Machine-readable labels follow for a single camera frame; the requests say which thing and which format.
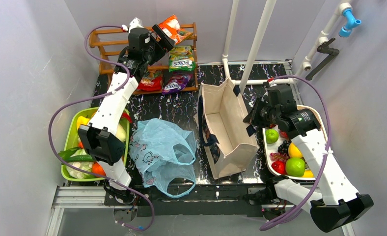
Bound beige canvas tote bag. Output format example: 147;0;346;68
197;79;259;179

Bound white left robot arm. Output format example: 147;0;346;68
78;24;175;190

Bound yellow banana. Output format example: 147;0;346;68
302;170;315;178

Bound green custard apple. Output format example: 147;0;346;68
265;129;279;144

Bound blue pipe valve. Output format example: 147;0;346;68
338;8;362;38

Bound light blue plastic bag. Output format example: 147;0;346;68
129;118;197;199

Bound green cucumber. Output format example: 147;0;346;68
64;154;94;163

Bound red snack bag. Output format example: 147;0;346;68
137;70;164;91

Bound green vegetable basket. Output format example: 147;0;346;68
61;107;130;182

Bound white pvc pipe frame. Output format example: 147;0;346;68
222;0;352;94

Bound orange bell pepper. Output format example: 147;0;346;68
92;162;106;176

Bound purple grapes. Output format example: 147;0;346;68
270;140;291;163

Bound white fruit tray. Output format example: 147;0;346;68
262;105;328;181

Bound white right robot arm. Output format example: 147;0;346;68
245;84;374;233

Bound purple Fox's candy bag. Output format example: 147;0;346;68
162;73;192;95

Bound yellow bell pepper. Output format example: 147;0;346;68
76;116;90;130

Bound green lettuce leaf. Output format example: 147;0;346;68
58;147;81;162

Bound red chili pepper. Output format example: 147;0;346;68
120;112;133;123

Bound green Fox's candy bag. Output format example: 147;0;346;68
168;45;196;72

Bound orange snack bag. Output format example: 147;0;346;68
159;14;193;45

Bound white radish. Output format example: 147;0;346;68
115;123;127;142

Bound wooden shelf rack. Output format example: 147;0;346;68
87;22;197;82

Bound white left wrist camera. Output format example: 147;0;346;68
121;17;143;33

